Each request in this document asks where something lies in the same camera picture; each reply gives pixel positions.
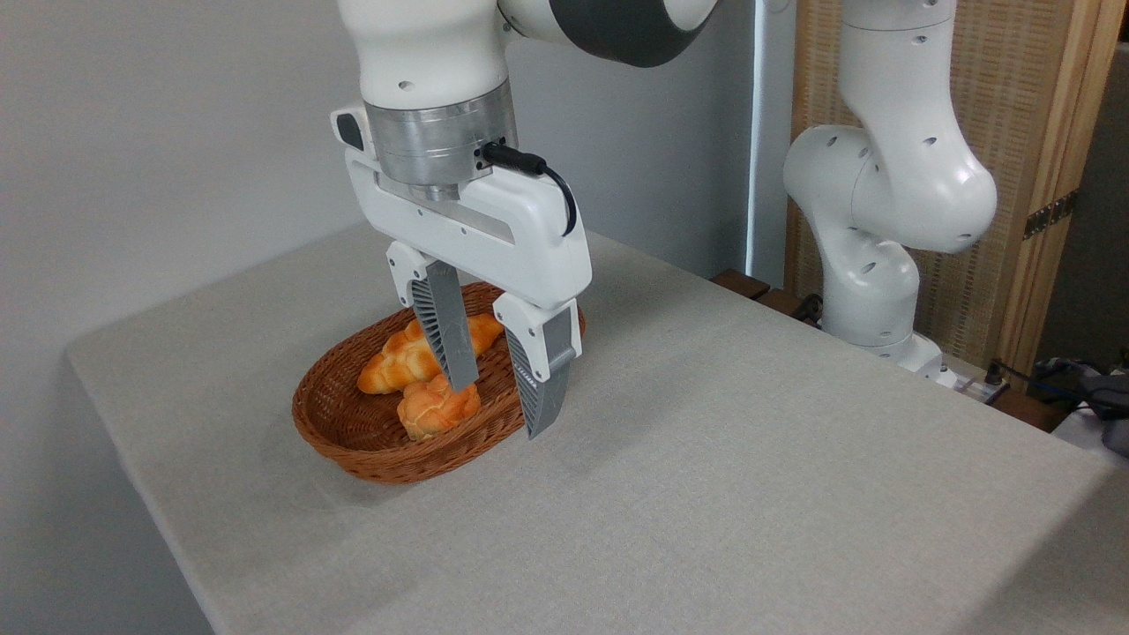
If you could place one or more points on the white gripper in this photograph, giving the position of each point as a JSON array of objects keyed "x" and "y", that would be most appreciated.
[{"x": 494, "y": 234}]

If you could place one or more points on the round braided bread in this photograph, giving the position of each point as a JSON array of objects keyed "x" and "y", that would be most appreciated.
[{"x": 428, "y": 410}]

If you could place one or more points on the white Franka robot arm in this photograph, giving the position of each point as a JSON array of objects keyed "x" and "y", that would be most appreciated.
[{"x": 882, "y": 176}]

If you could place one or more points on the long twisted bread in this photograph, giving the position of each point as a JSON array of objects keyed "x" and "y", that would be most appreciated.
[{"x": 388, "y": 366}]

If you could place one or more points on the brown wicker basket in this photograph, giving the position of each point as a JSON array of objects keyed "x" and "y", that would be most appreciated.
[{"x": 353, "y": 441}]

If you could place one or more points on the white power strip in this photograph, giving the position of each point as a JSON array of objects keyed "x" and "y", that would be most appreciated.
[{"x": 979, "y": 388}]

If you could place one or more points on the metal screen hinge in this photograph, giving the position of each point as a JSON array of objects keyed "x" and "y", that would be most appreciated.
[{"x": 1050, "y": 214}]

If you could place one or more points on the wooden folding screen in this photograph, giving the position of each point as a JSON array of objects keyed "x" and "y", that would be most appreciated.
[{"x": 1023, "y": 88}]

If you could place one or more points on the dark grey bag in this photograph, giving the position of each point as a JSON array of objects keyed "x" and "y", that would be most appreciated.
[{"x": 1111, "y": 406}]

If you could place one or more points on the white vertical window frame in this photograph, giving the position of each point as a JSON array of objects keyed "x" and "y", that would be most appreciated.
[{"x": 767, "y": 132}]

